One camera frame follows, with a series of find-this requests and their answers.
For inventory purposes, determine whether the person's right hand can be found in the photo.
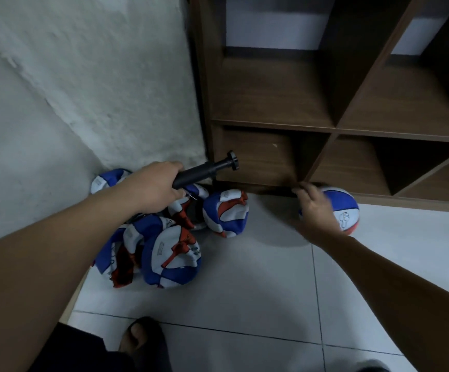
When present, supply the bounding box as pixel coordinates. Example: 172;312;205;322
292;181;346;247

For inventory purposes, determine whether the person's left hand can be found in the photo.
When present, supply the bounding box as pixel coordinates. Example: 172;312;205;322
122;160;189;216

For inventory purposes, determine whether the blue white red basketball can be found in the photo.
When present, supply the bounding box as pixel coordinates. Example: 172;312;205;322
166;183;212;231
93;214;165;290
202;188;251;239
318;185;362;238
141;224;204;290
90;168;134;196

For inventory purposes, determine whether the black hand pump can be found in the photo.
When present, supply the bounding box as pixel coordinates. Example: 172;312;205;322
170;150;240;191

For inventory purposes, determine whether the brown wooden cubby shelf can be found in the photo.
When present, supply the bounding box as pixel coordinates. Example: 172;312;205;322
187;0;449;214

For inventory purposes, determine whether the person's right forearm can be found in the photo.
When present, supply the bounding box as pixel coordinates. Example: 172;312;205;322
318;228;449;372

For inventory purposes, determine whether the person's left forearm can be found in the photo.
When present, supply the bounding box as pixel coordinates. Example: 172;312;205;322
0;184;154;372

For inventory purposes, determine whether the person's left foot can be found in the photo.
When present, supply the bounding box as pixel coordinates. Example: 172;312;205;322
121;323;144;355

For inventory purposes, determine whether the black sandal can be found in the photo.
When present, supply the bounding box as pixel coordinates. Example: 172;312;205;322
118;316;173;372

